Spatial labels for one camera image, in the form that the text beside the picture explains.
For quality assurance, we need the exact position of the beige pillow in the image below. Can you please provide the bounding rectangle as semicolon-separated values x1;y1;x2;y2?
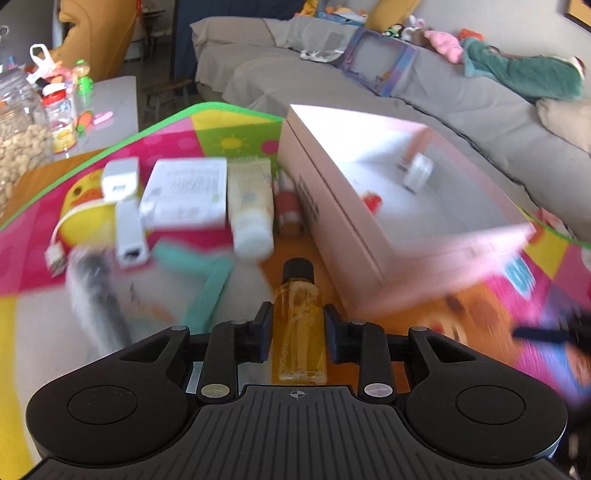
536;98;591;153

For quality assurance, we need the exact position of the cream tube white cap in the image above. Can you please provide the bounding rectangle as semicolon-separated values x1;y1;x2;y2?
227;159;275;261

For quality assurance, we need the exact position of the grey sofa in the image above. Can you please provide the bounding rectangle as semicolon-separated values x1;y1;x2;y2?
191;14;591;222

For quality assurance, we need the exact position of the white charger plug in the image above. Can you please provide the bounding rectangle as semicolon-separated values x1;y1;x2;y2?
401;152;435;193

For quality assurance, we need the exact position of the yellow cushion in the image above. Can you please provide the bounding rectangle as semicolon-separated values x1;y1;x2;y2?
365;0;421;31

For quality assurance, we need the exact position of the small jar red lid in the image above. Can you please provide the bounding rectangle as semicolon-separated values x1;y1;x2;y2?
42;85;78;154

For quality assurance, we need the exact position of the white network adapter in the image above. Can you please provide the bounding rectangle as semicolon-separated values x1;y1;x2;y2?
115;199;151;269

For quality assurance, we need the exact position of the clear plastic packet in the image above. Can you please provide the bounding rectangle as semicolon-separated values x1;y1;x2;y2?
300;46;345;64

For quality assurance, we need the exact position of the teal plastic strip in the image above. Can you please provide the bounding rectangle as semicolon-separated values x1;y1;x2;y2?
152;244;234;333

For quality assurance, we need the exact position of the teal plush garment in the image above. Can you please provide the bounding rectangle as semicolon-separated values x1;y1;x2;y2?
462;37;585;102

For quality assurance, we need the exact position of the white cable with plug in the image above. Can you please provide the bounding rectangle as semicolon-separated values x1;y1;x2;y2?
45;200;116;278

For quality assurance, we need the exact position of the white side table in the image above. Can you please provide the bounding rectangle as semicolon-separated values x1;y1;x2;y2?
46;76;139;160

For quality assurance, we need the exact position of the white carton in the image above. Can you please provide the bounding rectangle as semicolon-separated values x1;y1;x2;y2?
139;158;228;229

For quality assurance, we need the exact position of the dark blue cloth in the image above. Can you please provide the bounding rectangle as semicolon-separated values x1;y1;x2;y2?
174;0;206;84

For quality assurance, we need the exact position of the wooden chair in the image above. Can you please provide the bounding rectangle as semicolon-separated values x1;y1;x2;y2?
141;0;195;125

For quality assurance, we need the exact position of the red tube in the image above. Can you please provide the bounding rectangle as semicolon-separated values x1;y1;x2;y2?
273;173;305;238

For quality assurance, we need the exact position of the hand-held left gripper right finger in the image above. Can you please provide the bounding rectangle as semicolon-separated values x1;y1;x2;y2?
323;305;476;402

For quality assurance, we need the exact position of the square white adapter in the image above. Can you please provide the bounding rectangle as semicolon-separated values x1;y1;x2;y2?
100;157;140;201

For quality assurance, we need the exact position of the wooden table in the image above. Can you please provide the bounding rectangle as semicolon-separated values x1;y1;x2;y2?
0;148;105;227

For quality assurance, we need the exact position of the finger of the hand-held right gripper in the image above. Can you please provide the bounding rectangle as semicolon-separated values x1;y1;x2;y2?
513;318;591;350

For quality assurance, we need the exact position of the pink plush toy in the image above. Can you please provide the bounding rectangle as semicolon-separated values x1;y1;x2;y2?
424;28;464;63

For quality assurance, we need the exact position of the pink cardboard box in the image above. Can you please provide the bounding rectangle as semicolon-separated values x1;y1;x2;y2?
276;104;536;319

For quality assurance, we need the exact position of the yellow plush toy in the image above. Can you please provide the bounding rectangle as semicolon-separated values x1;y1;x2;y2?
55;0;139;81

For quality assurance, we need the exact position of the colourful cartoon play mat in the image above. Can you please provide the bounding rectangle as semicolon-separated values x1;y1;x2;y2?
0;102;591;480

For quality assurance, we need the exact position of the green toy bottle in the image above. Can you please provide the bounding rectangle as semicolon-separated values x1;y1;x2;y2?
74;59;94;116

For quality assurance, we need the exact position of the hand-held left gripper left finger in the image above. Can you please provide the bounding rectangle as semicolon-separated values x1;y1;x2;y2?
121;302;274;400

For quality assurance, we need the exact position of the clear jar of nuts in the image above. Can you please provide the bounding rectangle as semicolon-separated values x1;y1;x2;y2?
0;65;55;217

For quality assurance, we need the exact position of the amber liquid bottle black cap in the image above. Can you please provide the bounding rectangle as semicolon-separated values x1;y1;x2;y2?
271;258;328;386

